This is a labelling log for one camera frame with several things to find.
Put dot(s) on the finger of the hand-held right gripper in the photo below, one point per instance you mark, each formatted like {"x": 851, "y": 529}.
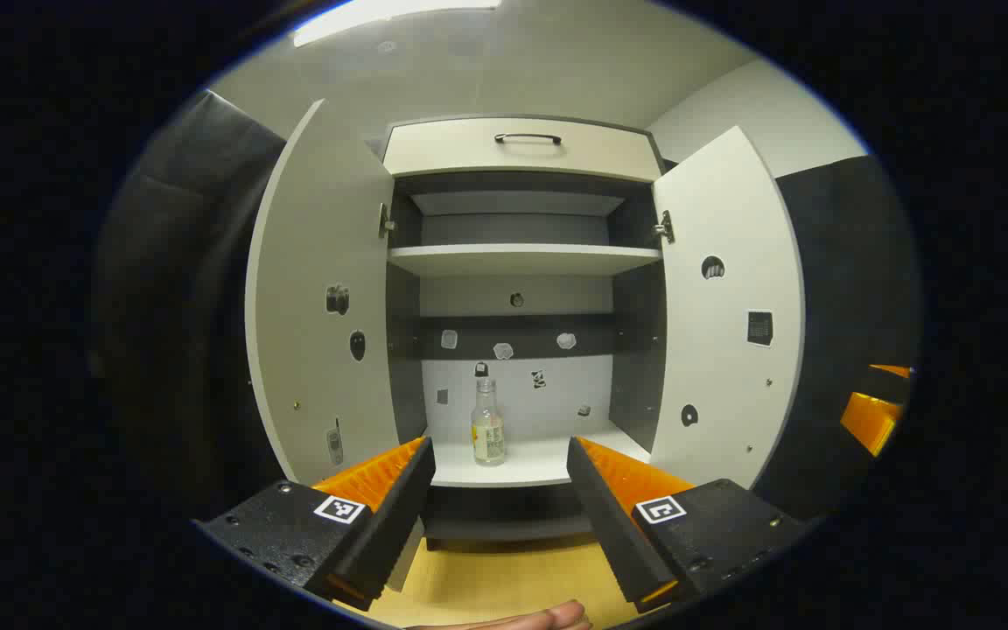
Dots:
{"x": 893, "y": 371}
{"x": 871, "y": 422}

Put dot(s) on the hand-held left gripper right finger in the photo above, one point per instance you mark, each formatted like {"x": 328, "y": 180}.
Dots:
{"x": 613, "y": 534}

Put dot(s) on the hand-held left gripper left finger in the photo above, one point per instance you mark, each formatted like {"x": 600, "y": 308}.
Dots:
{"x": 390, "y": 525}

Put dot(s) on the clear glass bottle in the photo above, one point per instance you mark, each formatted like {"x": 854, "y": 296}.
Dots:
{"x": 487, "y": 437}

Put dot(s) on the white cabinet door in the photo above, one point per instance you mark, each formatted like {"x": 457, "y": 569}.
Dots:
{"x": 731, "y": 219}
{"x": 311, "y": 262}

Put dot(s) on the white and grey cabinet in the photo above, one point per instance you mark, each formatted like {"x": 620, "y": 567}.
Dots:
{"x": 521, "y": 260}

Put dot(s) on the metal door hinge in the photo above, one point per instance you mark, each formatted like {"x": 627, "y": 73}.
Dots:
{"x": 386, "y": 223}
{"x": 664, "y": 227}

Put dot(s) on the white cabinet drawer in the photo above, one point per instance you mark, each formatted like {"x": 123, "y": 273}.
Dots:
{"x": 469, "y": 153}

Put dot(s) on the black backdrop cloth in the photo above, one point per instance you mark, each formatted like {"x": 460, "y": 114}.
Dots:
{"x": 854, "y": 262}
{"x": 171, "y": 306}

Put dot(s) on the ceiling light panel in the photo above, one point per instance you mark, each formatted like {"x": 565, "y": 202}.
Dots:
{"x": 381, "y": 13}

